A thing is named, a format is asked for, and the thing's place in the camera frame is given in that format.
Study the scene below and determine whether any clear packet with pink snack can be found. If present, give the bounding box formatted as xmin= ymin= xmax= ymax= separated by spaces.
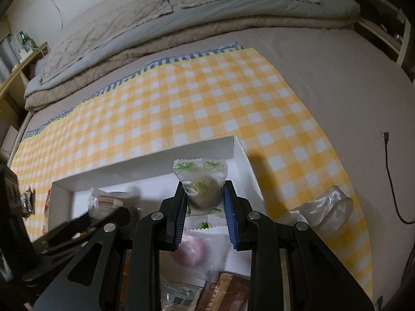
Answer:
xmin=170 ymin=230 xmax=227 ymax=279

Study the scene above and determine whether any orange snack packet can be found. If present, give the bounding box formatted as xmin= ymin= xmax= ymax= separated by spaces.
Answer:
xmin=120 ymin=249 xmax=133 ymax=311

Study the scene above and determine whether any grey duvet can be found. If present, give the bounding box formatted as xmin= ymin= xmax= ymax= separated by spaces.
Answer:
xmin=24 ymin=0 xmax=362 ymax=98

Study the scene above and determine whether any green bottle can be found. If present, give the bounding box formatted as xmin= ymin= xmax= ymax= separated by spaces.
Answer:
xmin=18 ymin=31 xmax=33 ymax=51

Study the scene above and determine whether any beige blanket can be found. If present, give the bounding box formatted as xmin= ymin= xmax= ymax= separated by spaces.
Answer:
xmin=24 ymin=15 xmax=355 ymax=112

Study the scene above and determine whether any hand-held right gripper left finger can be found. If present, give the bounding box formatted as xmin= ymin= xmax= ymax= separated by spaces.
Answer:
xmin=32 ymin=180 xmax=189 ymax=311

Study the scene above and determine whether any wooden shelf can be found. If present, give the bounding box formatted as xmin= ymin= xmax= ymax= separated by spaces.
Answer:
xmin=0 ymin=42 xmax=49 ymax=156

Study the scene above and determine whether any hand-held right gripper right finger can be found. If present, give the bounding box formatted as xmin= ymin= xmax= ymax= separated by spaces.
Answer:
xmin=222 ymin=180 xmax=373 ymax=311

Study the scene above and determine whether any red snack packet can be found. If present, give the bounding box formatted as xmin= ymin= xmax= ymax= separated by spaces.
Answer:
xmin=42 ymin=188 xmax=54 ymax=234

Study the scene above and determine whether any brown wafer snack packet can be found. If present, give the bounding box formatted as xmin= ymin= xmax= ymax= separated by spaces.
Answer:
xmin=87 ymin=186 xmax=141 ymax=221

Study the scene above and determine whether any yellow checked cloth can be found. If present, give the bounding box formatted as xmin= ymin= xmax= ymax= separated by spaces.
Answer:
xmin=8 ymin=42 xmax=373 ymax=311

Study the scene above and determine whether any strawberry print green snack packet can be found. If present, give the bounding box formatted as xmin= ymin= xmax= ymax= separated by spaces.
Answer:
xmin=173 ymin=157 xmax=229 ymax=230

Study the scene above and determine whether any white cardboard tray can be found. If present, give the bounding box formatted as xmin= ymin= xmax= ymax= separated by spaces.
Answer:
xmin=42 ymin=135 xmax=266 ymax=311

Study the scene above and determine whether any crumpled clear plastic bag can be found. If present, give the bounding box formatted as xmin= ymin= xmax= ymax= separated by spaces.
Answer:
xmin=279 ymin=185 xmax=354 ymax=232

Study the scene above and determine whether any cream headboard shelf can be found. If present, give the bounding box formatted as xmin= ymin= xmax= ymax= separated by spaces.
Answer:
xmin=314 ymin=0 xmax=412 ymax=68

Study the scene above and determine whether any dark shiny snack packet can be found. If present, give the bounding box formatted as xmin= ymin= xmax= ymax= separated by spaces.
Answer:
xmin=19 ymin=186 xmax=36 ymax=216

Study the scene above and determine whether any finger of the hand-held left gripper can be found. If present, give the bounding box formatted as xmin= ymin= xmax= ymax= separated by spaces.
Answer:
xmin=31 ymin=206 xmax=130 ymax=246
xmin=41 ymin=231 xmax=95 ymax=256

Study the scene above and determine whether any black cable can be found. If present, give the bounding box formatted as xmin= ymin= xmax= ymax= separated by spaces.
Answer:
xmin=382 ymin=132 xmax=415 ymax=225

